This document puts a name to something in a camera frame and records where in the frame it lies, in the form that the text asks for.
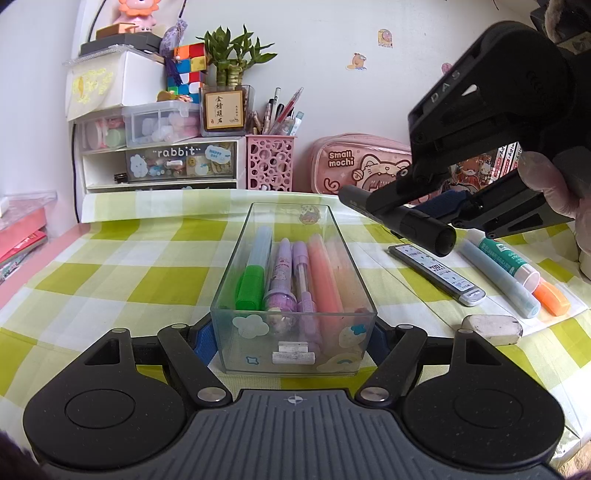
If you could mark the grey white eraser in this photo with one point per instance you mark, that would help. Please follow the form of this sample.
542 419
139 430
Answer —
499 330

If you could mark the pink lion figurine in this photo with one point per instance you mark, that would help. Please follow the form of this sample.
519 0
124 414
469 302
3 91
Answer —
138 12

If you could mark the lucky bamboo plant pot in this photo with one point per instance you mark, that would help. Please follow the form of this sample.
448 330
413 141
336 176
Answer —
225 105

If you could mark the pink highlighter pen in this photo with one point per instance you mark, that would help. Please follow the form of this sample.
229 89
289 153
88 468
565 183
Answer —
333 315

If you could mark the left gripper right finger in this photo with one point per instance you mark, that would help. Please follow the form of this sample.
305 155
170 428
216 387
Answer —
396 351

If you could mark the black flat box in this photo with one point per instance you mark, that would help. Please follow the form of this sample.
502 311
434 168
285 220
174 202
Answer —
142 41

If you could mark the clear storage box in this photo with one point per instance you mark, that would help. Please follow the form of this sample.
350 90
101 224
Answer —
135 126

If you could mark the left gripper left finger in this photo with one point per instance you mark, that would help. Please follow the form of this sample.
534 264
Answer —
184 370

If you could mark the pens in holder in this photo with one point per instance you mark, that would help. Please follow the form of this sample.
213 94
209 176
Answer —
279 119

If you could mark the white green glue stick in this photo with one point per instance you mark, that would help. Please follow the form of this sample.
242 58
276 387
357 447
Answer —
508 259

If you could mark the pencil lead refill case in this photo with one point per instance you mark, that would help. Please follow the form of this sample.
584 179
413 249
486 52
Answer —
455 285

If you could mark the green checkered tablecloth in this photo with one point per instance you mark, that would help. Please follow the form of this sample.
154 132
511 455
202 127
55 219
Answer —
155 258

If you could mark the pink cartoon pencil case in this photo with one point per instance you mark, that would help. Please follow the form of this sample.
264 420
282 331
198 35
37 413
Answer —
366 161

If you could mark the black grey marker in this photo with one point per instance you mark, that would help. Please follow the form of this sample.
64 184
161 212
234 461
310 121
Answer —
410 223

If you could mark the pink cartoon book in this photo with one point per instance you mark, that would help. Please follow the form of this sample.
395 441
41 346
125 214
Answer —
473 174

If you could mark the blue grey marker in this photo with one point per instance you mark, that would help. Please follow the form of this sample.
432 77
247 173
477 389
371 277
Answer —
501 281

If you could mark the pink perforated pen holder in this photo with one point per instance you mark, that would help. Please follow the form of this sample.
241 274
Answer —
270 162

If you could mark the rubik cube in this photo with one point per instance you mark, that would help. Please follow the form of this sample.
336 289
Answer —
186 71

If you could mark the orange cap highlighter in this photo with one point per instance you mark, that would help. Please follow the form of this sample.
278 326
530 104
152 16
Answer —
552 298

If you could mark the purple cartoon pen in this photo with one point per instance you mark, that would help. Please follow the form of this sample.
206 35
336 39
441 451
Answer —
279 300

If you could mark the white drawer organizer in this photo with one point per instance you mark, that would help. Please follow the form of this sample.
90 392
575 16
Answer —
199 163

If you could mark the white cardboard box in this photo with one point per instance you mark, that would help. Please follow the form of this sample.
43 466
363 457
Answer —
119 76

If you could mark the lilac mechanical pencil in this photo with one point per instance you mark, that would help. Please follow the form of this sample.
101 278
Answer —
307 321

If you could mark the clear plastic organizer box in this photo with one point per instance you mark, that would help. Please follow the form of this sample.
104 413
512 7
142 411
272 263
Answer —
245 341

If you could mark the green cap highlighter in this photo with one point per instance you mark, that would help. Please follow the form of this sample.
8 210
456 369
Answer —
252 282

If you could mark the gloved right hand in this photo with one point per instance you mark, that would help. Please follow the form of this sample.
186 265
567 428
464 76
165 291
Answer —
541 175

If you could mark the purple tassel charm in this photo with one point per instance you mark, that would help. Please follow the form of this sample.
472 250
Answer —
171 38

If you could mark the clear tray with pink books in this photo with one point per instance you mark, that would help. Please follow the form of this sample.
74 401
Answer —
23 227

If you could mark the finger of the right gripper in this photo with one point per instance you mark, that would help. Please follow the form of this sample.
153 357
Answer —
390 202
503 208

